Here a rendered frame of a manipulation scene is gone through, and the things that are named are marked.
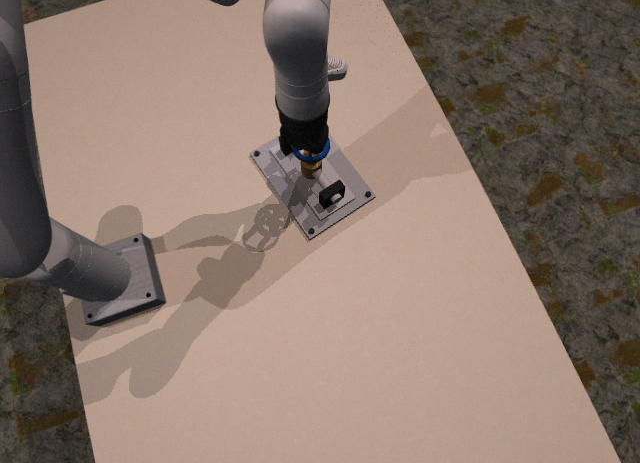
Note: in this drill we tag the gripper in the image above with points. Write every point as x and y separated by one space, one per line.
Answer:
304 120

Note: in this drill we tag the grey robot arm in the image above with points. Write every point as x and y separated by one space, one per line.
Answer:
296 36

